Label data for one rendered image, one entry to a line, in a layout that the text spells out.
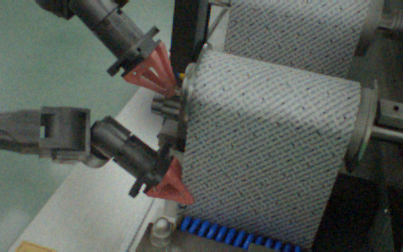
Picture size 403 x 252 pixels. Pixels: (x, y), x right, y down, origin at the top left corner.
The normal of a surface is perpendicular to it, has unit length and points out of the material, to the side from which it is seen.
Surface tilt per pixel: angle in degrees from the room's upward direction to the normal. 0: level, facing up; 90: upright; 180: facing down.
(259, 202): 90
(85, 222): 0
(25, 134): 36
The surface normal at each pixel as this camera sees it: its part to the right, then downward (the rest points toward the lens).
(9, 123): 0.32, -0.35
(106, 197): 0.12, -0.83
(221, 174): -0.25, 0.51
